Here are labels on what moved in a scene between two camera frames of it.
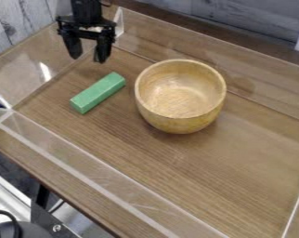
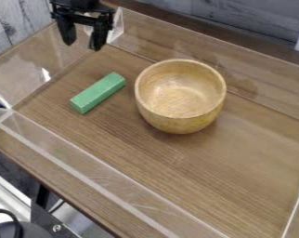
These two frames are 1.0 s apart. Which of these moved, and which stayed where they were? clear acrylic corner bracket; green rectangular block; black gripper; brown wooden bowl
Moved: black gripper
Stayed: clear acrylic corner bracket; green rectangular block; brown wooden bowl
